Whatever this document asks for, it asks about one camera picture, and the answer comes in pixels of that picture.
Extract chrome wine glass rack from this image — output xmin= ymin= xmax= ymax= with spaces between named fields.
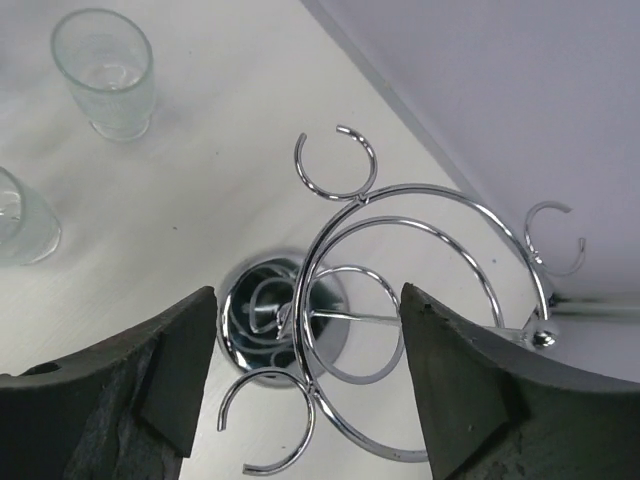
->
xmin=187 ymin=129 xmax=639 ymax=479

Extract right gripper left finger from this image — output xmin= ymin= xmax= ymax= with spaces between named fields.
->
xmin=1 ymin=286 xmax=217 ymax=479

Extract clear patterned wine glass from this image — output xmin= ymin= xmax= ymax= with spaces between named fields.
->
xmin=1 ymin=167 xmax=62 ymax=267

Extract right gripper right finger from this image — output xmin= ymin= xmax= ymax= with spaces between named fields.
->
xmin=400 ymin=283 xmax=639 ymax=479

